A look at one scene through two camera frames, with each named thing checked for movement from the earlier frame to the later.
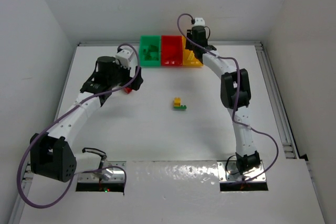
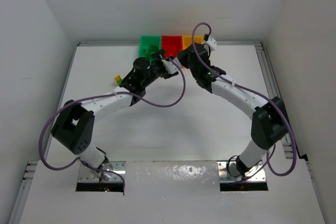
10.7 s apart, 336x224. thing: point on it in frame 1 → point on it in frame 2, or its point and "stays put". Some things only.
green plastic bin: [150, 51] stays put
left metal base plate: [109, 174] stays put
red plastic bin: [171, 52] stays put
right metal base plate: [228, 171] stays put
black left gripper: [135, 79] → [159, 57]
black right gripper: [190, 48] → [185, 56]
